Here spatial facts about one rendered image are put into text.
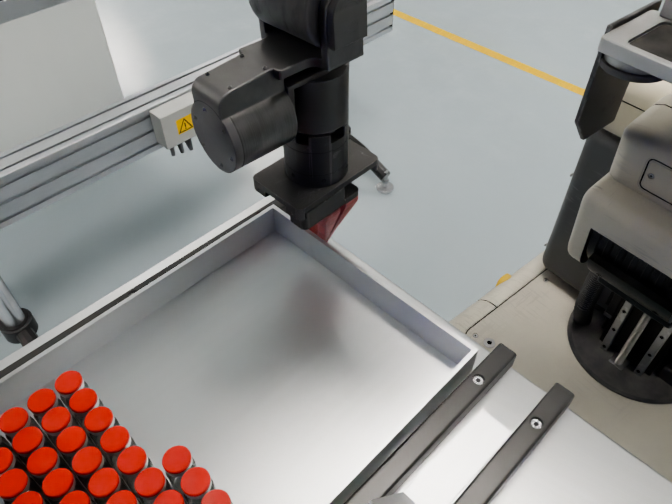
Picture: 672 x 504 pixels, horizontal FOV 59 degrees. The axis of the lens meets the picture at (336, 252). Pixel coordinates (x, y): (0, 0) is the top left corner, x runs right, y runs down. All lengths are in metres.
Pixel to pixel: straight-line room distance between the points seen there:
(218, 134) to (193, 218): 1.56
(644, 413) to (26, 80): 1.81
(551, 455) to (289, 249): 0.31
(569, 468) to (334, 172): 0.31
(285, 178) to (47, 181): 0.99
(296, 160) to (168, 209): 1.55
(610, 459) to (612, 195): 0.44
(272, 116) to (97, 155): 1.08
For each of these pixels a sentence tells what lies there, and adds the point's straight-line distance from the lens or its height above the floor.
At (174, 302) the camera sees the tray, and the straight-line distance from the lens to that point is 0.60.
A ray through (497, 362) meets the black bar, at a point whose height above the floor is 0.90.
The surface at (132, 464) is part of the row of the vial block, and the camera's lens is 0.47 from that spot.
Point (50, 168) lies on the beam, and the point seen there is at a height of 0.52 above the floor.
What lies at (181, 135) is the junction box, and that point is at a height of 0.48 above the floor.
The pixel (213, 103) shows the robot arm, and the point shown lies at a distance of 0.43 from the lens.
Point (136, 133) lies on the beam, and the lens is 1.51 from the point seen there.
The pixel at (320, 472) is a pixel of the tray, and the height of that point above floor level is 0.88.
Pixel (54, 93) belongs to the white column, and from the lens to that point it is 2.08.
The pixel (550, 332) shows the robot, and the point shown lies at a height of 0.28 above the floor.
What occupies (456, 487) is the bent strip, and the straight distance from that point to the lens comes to 0.50.
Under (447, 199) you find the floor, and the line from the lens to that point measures 2.04.
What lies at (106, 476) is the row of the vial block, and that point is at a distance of 0.47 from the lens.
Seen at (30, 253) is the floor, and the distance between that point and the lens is 2.06.
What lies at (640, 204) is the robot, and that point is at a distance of 0.89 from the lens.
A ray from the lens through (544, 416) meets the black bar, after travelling 0.52.
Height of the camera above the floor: 1.34
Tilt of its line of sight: 47 degrees down
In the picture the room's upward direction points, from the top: straight up
